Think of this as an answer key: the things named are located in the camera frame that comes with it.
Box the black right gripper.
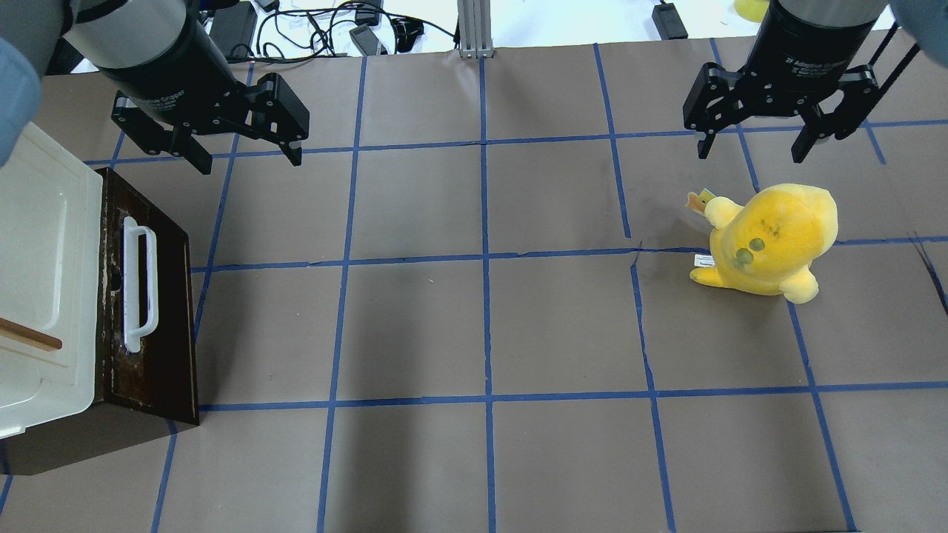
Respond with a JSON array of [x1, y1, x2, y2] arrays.
[[683, 4, 880, 164]]

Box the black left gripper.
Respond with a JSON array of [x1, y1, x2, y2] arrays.
[[101, 19, 310, 175]]

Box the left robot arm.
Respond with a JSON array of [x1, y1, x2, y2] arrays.
[[64, 1, 310, 175]]

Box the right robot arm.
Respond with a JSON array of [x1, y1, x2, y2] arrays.
[[683, 1, 886, 163]]

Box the dark wooden drawer cabinet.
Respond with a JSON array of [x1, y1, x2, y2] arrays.
[[95, 168, 199, 427]]

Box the black power adapter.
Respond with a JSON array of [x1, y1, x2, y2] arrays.
[[210, 1, 257, 63]]

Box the black power brick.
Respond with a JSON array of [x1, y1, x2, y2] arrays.
[[651, 1, 690, 41]]

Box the yellow plush dinosaur toy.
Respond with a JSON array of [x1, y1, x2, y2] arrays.
[[687, 184, 839, 304]]

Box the cream plastic storage box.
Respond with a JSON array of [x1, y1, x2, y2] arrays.
[[1, 124, 104, 438]]

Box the tangled black cables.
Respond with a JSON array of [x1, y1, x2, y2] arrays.
[[256, 0, 456, 60]]

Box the aluminium frame post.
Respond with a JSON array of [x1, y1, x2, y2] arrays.
[[457, 0, 495, 58]]

